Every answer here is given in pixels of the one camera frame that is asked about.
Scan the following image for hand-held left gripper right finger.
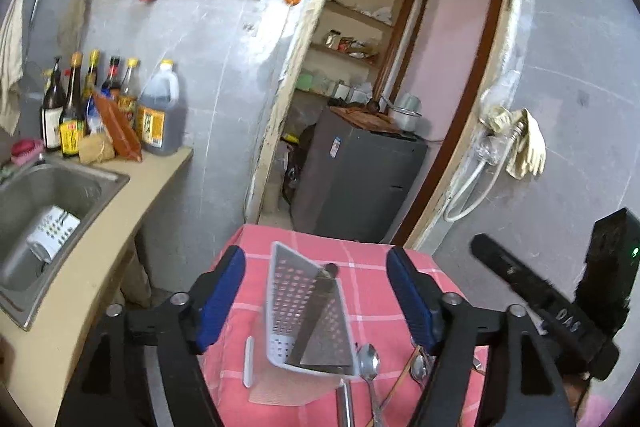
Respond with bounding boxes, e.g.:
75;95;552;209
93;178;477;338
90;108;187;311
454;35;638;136
386;247;576;427

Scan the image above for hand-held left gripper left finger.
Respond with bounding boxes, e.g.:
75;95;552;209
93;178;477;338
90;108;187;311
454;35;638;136
55;246;247;427

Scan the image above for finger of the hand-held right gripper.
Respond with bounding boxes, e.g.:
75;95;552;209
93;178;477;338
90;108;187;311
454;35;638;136
471;233;557;308

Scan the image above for perforated plastic utensil holder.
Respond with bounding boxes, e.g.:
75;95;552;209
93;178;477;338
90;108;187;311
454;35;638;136
244;241;361;408

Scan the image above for silver steel spoon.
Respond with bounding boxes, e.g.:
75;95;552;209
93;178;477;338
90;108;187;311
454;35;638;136
357;343;386;427

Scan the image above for person's right forearm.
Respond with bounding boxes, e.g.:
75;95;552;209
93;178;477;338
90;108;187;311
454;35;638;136
562;372;616;427

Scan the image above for pink checkered tablecloth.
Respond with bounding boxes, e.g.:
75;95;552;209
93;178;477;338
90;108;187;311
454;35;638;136
200;223;488;427

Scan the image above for wooden chopstick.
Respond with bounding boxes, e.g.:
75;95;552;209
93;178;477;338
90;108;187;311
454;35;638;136
372;354;416;423

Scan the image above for steel cleaver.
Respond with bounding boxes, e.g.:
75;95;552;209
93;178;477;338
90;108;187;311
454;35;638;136
289;263;357;427

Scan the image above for beige rubber gloves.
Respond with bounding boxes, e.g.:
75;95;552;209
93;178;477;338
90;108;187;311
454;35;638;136
480;104;547;180

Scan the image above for grey washing machine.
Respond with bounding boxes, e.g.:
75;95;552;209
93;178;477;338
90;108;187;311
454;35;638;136
290;107;428;244

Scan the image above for beige kitchen counter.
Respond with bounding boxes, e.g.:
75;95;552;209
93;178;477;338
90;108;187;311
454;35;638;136
0;146;194;427

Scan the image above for metal pot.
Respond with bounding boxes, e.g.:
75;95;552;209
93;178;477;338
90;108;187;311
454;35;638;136
387;93;425;132

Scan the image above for white perforated sink basket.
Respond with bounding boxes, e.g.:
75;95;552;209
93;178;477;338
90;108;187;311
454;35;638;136
25;206;81;263

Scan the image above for wooden cutting board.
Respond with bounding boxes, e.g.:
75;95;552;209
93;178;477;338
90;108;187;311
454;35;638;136
327;104;401;132

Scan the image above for large plastic oil jug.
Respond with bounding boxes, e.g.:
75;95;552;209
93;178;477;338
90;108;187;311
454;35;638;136
136;59;181;156

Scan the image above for beige bagged food block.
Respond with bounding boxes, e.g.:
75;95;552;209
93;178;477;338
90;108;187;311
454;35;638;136
78;133;117;164

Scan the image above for orange seasoning packet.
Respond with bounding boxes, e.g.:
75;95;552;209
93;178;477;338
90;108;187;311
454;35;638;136
92;92;143;162

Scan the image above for stainless steel sink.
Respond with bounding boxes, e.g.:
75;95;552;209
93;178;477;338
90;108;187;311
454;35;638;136
0;157;131;330

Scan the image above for clear bottle yellow cap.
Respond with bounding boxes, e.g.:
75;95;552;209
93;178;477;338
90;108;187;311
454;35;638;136
117;58;141;128

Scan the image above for green box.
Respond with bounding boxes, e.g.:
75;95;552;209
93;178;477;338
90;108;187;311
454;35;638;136
295;73;326;92

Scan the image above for dark sauce bottle orange cap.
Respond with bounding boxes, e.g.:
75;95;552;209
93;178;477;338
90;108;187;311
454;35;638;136
60;52;86;158

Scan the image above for sauce bottle red black cap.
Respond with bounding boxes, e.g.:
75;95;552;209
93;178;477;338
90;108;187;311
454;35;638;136
101;56;122;102

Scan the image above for pink scrub sponge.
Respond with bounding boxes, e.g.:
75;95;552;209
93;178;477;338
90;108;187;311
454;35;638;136
10;139;45;165

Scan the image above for dark sauce bottle black cap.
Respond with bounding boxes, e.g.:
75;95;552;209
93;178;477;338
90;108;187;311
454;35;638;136
41;57;67;151

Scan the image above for tall sauce bottle yellow cap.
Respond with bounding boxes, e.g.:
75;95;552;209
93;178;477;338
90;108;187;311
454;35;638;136
82;49;103;132

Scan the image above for red snack bag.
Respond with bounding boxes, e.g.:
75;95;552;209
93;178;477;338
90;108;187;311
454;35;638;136
339;36;381;58

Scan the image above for beige hanging towel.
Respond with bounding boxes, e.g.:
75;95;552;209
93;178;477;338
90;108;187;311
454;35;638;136
0;0;28;135

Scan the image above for white hose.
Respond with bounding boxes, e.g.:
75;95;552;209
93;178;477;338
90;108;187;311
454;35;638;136
444;132;516;223

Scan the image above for wooden door frame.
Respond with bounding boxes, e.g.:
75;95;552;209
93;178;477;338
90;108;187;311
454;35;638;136
245;0;526;253

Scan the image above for wooden wall shelf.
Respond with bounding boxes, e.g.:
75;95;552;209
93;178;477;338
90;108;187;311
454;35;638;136
295;0;418;108

